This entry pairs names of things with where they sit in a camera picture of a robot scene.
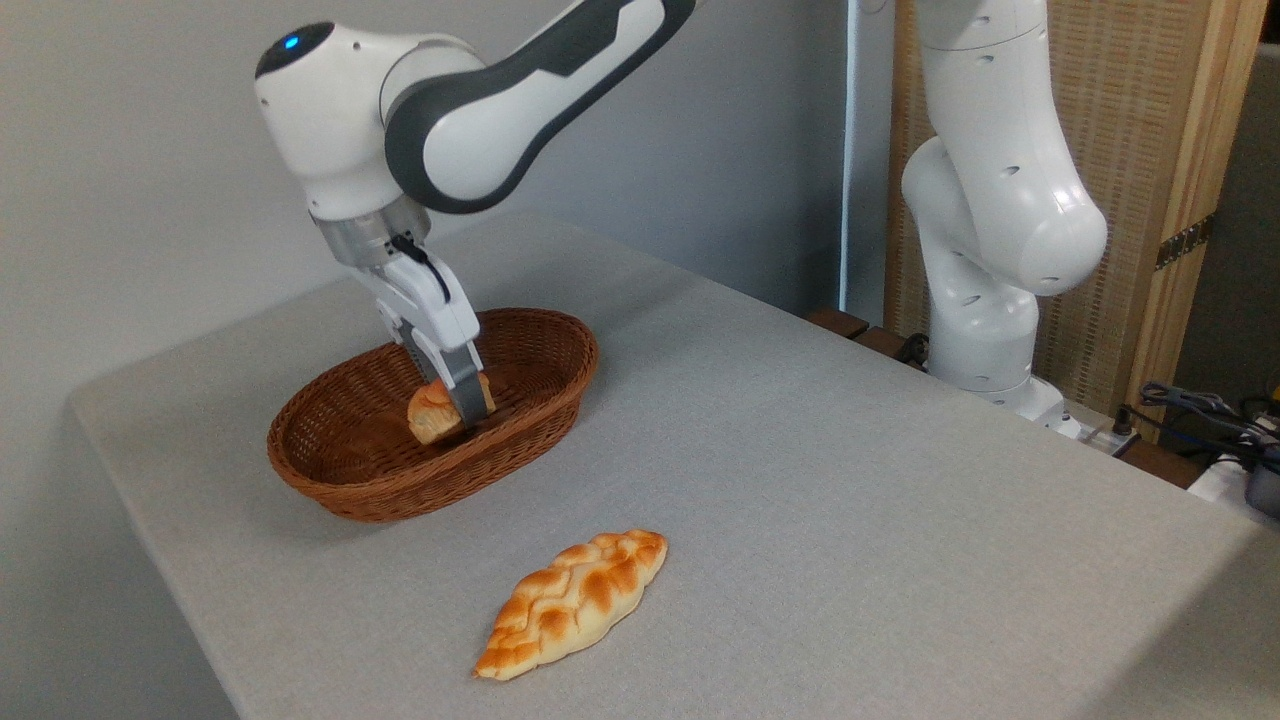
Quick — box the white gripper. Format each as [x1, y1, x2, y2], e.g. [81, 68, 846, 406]
[350, 252, 497, 429]

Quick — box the black cable bundle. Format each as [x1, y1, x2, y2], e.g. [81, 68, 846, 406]
[1138, 380, 1280, 471]

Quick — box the braided bread loaf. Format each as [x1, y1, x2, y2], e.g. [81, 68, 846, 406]
[473, 529, 668, 682]

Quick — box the brown oval wicker basket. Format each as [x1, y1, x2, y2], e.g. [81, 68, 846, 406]
[267, 307, 601, 523]

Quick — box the black metal hinge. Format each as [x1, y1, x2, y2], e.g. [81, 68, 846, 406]
[1155, 212, 1218, 271]

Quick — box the white vertical pole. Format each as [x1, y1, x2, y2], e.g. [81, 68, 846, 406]
[838, 0, 864, 313]

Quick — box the round bread roll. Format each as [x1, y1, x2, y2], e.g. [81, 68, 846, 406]
[406, 372, 497, 446]

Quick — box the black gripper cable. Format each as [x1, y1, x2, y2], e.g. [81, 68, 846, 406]
[390, 233, 452, 303]

